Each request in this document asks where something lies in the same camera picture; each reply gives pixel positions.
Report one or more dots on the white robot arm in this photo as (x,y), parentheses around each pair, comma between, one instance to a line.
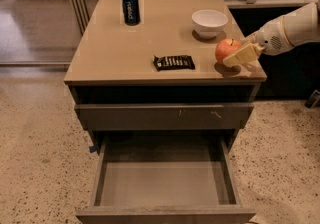
(302,25)

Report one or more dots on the dark object on floor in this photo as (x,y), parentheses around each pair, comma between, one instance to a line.
(313,100)

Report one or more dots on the black snack bar wrapper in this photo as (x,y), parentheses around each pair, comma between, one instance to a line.
(173,62)

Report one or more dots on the red apple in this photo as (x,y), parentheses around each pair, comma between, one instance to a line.
(225,47)

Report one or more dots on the blue tape piece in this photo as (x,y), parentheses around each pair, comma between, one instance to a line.
(92,149)

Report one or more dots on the grey drawer cabinet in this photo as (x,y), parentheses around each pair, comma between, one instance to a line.
(114,65)

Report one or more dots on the white ceramic bowl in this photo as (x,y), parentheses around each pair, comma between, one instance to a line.
(209,23)

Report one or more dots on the blue pepsi soda can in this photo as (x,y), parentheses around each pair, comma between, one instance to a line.
(131,11)

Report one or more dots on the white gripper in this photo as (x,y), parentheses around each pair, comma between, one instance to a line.
(271,40)

